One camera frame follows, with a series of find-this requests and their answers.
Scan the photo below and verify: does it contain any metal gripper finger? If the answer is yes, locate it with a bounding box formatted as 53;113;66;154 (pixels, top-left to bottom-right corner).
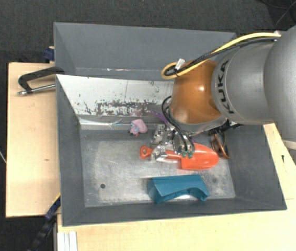
150;124;166;145
151;144;169;163

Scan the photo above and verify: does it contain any purple thin strip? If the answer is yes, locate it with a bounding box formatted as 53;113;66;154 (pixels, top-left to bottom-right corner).
151;110;174;127

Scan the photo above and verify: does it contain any pink toy animal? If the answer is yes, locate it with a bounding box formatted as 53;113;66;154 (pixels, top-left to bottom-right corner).
129;118;148;137

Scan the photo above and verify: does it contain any orange toy shovel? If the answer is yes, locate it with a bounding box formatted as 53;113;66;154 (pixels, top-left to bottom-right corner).
140;143;220;171

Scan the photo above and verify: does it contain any teal blue plastic piece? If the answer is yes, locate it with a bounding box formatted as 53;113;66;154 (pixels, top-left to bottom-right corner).
146;174;210;204

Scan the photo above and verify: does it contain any grey metal bin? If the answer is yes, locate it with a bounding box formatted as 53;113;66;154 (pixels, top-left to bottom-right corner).
53;21;288;227

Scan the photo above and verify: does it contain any pale wood board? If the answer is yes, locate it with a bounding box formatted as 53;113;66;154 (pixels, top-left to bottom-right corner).
5;62;61;218

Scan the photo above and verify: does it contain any black cylinder on white bracket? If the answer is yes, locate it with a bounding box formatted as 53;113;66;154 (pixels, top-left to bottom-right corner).
208;121;243;136

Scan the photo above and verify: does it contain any copper-coloured ring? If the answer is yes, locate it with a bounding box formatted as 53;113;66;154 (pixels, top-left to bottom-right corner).
210;134;231;159

